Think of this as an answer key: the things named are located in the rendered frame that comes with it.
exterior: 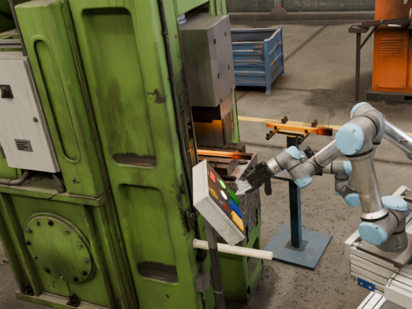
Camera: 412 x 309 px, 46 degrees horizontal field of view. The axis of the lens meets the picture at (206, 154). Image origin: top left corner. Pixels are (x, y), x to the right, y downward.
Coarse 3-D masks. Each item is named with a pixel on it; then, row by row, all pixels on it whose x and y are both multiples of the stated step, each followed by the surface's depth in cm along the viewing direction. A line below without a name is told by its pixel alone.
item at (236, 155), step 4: (200, 152) 285; (204, 152) 284; (208, 152) 283; (212, 152) 283; (216, 152) 282; (220, 152) 281; (224, 152) 281; (228, 152) 280; (236, 152) 278; (236, 156) 277; (240, 156) 276; (244, 156) 275; (248, 156) 274
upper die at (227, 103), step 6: (228, 96) 262; (222, 102) 255; (228, 102) 263; (192, 108) 260; (198, 108) 258; (204, 108) 257; (210, 108) 255; (216, 108) 254; (222, 108) 256; (228, 108) 264; (198, 114) 260; (204, 114) 258; (210, 114) 257; (216, 114) 255; (222, 114) 256
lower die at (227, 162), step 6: (210, 150) 289; (216, 150) 288; (222, 150) 287; (228, 150) 286; (234, 150) 285; (198, 156) 284; (204, 156) 283; (210, 156) 282; (216, 156) 280; (222, 156) 279; (228, 156) 277; (216, 162) 276; (222, 162) 274; (228, 162) 273; (234, 162) 280; (216, 168) 272; (222, 168) 270; (228, 168) 271; (234, 168) 280; (222, 174) 272; (228, 174) 272
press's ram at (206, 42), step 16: (208, 16) 257; (224, 16) 252; (192, 32) 234; (208, 32) 232; (224, 32) 251; (192, 48) 238; (208, 48) 234; (224, 48) 252; (192, 64) 242; (208, 64) 238; (224, 64) 254; (192, 80) 246; (208, 80) 242; (224, 80) 256; (192, 96) 250; (208, 96) 247; (224, 96) 257
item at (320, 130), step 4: (268, 124) 319; (272, 124) 317; (276, 124) 316; (280, 124) 316; (284, 124) 315; (288, 124) 314; (280, 128) 315; (284, 128) 314; (288, 128) 312; (292, 128) 311; (296, 128) 309; (300, 128) 308; (304, 128) 306; (308, 128) 306; (312, 128) 305; (316, 128) 304; (320, 128) 301; (324, 128) 300; (328, 128) 300; (332, 128) 299; (316, 132) 302; (320, 132) 303; (324, 132) 301; (328, 132) 300
